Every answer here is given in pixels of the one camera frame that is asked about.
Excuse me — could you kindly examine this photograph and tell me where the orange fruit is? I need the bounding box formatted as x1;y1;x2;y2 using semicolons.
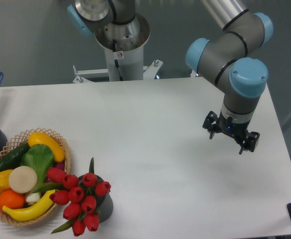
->
0;189;25;212

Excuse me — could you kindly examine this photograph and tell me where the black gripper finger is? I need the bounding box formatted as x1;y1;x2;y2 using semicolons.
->
202;111;219;139
239;131;260;155

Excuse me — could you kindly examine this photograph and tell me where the yellow banana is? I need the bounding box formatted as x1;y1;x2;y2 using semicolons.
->
2;190;56;222

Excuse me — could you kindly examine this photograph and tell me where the woven wicker basket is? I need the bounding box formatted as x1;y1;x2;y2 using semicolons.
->
0;128;71;226

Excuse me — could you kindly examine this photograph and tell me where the yellow bell pepper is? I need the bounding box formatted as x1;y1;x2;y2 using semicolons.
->
0;169;13;194

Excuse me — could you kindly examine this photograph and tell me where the green bok choy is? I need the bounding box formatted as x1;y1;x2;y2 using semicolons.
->
20;144;54;206

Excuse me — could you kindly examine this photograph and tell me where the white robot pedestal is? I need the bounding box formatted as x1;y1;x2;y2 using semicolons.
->
73;13;163;83

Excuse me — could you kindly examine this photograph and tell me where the beige round disc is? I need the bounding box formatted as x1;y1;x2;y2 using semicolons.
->
8;166;37;194

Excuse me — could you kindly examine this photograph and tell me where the dark green cucumber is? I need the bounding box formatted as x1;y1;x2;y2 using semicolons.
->
0;143;30;172

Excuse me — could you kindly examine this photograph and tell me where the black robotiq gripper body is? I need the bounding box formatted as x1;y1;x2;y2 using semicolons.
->
215;113;250;144

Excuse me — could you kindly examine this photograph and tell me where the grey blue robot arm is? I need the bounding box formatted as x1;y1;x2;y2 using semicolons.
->
67;0;274;152

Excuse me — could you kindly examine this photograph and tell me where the red tulip bouquet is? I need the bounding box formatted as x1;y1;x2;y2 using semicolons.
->
46;157;112;237

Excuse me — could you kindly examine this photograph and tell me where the purple sweet potato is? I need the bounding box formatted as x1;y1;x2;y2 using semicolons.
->
45;162;66;183

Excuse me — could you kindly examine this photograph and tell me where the dark grey ribbed vase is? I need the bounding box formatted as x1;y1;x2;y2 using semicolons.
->
79;175;114;223

